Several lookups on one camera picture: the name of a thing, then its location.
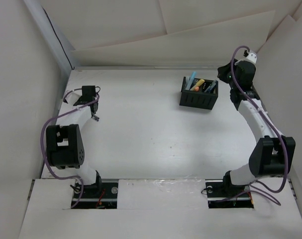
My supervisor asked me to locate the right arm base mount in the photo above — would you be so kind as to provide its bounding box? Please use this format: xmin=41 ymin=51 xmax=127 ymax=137
xmin=201 ymin=171 xmax=254 ymax=209

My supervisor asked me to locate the blue cap highlighter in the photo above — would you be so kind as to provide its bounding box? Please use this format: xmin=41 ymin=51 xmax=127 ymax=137
xmin=185 ymin=72 xmax=198 ymax=91

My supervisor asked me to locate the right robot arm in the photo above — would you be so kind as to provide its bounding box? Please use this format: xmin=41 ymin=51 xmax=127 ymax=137
xmin=217 ymin=59 xmax=296 ymax=196

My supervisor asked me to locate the light blue gel pen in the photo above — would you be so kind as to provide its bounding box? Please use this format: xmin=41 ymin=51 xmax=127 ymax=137
xmin=209 ymin=80 xmax=218 ymax=93

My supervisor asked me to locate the green cap highlighter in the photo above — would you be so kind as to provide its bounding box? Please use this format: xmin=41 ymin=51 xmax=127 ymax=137
xmin=185 ymin=76 xmax=190 ymax=87

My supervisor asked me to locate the yellow cap highlighter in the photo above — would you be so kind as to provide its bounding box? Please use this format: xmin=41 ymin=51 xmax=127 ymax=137
xmin=194 ymin=79 xmax=205 ymax=88

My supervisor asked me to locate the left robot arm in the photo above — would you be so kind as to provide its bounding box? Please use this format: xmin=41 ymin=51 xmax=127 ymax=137
xmin=45 ymin=86 xmax=102 ymax=198

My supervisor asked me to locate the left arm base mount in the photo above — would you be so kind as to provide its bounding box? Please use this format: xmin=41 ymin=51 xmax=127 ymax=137
xmin=70 ymin=179 xmax=119 ymax=209

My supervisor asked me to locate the purple gel pen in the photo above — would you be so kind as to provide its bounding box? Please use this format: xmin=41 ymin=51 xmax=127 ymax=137
xmin=92 ymin=115 xmax=100 ymax=122

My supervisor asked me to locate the black slotted organizer container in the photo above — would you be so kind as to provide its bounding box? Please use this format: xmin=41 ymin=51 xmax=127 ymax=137
xmin=179 ymin=77 xmax=218 ymax=110

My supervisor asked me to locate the aluminium rail right side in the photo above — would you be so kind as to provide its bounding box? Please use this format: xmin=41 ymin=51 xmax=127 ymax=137
xmin=239 ymin=69 xmax=298 ymax=200

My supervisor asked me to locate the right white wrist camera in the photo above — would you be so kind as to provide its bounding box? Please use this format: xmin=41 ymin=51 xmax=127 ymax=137
xmin=243 ymin=50 xmax=257 ymax=64

